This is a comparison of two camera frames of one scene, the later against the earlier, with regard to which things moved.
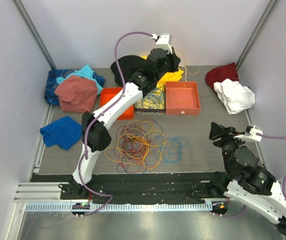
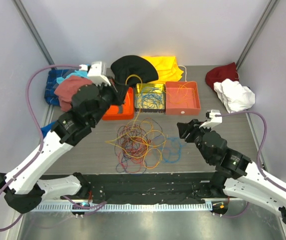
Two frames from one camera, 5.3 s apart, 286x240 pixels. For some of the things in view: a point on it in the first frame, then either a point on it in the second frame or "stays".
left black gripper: (175, 61) -> (121, 91)
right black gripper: (217, 131) -> (184, 129)
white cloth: (236, 98) stays
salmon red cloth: (77, 94) stays
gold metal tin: (154, 101) stays
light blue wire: (170, 148) stays
